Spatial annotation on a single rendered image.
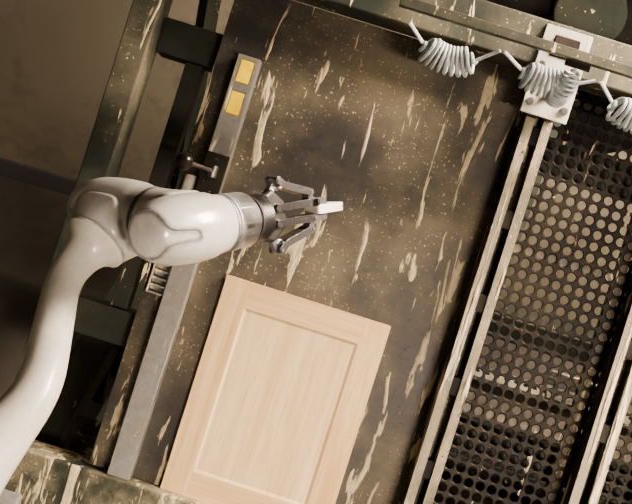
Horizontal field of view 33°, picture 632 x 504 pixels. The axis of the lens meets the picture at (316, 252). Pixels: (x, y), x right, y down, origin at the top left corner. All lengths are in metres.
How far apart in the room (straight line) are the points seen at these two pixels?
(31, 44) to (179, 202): 3.18
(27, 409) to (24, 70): 3.40
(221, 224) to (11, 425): 0.42
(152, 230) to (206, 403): 0.91
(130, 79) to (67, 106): 2.38
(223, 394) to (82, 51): 2.50
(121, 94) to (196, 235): 0.87
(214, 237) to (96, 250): 0.19
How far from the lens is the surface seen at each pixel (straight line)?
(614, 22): 2.84
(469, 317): 2.31
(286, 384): 2.37
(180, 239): 1.54
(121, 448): 2.41
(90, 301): 2.46
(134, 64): 2.39
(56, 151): 4.87
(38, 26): 4.66
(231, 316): 2.36
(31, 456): 2.45
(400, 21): 2.32
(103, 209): 1.65
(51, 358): 1.50
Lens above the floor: 2.65
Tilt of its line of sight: 33 degrees down
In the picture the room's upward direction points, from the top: 17 degrees clockwise
